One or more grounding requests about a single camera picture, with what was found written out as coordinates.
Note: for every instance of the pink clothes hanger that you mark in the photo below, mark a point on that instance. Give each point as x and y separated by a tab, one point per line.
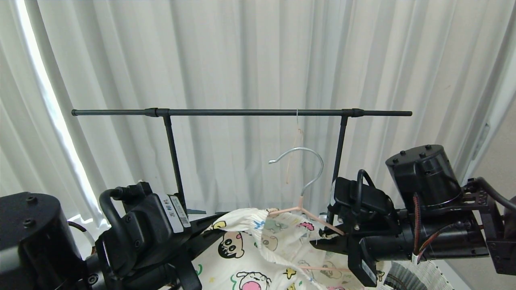
298	137
301	203

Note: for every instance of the white curtain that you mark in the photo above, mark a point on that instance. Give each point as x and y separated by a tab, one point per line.
242	60

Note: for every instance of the cream printed garment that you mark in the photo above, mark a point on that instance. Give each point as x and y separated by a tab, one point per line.
250	262

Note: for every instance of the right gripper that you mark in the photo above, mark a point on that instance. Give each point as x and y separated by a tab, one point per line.
387	245

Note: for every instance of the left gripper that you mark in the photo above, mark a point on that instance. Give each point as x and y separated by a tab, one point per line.
161	274

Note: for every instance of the black clothes rack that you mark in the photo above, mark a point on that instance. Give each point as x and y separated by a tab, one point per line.
242	112

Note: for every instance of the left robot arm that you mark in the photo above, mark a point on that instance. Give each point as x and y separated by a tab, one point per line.
28	241

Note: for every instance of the white laundry basket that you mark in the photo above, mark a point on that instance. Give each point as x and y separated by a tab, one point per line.
415	278

